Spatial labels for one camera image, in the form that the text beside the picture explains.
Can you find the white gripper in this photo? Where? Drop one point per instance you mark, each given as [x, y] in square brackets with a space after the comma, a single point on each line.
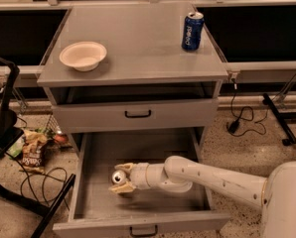
[139, 176]

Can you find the orange soda can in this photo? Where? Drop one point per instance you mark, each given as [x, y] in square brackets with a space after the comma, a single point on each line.
[119, 177]

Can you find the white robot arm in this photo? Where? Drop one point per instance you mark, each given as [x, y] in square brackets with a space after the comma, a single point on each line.
[274, 196]

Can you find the open grey middle drawer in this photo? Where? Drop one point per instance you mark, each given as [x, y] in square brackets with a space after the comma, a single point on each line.
[96, 212]

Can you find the closed grey top drawer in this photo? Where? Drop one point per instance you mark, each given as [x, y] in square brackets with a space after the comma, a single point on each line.
[81, 118]

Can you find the blue pepsi can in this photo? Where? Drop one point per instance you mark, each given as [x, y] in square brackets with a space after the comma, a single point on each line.
[193, 26]

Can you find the red apple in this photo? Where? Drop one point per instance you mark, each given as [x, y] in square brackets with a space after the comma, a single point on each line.
[61, 139]

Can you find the brown chip bag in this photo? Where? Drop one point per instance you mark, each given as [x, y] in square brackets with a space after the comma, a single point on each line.
[33, 151]

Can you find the green snack bag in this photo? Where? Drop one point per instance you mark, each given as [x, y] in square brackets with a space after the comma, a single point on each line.
[16, 149]

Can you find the white paper bowl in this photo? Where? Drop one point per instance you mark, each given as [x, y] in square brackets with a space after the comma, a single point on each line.
[83, 56]

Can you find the black chair base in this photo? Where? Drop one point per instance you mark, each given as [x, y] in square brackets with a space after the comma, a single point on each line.
[282, 118]

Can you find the black middle drawer handle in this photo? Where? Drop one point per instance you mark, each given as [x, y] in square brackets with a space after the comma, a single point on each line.
[143, 231]

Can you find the black drawer handle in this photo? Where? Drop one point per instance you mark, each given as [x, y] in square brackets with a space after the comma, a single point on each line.
[137, 114]
[143, 231]

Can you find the black top drawer handle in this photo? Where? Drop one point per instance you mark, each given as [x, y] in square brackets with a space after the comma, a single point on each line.
[137, 114]

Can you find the black stand frame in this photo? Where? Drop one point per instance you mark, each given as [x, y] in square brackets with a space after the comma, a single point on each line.
[9, 134]

